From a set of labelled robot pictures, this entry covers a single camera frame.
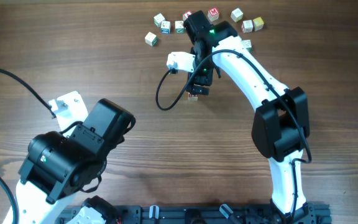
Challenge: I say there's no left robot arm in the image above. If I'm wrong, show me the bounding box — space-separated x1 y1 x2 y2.
4 98 135 223

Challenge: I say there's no plain wooden block blue edge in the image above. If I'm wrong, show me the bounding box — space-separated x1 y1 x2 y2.
188 94 198 101

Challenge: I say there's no blue edged wooden block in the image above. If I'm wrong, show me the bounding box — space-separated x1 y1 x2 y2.
160 21 171 34

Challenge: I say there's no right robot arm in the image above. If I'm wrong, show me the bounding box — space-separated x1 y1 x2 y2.
184 11 311 222

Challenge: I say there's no left camera cable black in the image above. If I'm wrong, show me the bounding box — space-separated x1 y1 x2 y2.
0 68 56 119

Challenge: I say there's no red edged block right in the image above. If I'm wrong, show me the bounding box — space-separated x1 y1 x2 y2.
241 20 254 33

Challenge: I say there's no plain wooden block top right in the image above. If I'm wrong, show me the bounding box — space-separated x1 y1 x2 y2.
231 8 244 22

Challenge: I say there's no red letter A block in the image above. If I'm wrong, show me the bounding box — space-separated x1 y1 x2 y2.
183 11 192 21

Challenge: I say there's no yellow block far right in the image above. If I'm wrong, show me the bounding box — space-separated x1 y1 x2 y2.
252 17 264 31

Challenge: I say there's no green edged block far left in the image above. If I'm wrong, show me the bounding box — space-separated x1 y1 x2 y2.
145 32 158 47

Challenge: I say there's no green edged block right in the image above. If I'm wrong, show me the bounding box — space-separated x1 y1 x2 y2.
242 40 252 52

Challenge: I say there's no green edged block middle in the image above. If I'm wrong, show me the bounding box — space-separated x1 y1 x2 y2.
175 21 185 34

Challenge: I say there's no green edged block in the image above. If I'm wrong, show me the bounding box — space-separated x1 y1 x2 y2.
154 13 165 27
175 21 185 34
242 40 252 52
145 32 158 47

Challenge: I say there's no green edged block top left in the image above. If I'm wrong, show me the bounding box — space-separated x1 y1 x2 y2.
154 13 165 27

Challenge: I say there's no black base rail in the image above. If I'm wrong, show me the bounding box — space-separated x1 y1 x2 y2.
55 203 332 224

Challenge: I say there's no red letter M block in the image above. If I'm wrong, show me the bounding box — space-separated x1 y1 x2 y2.
208 7 220 22

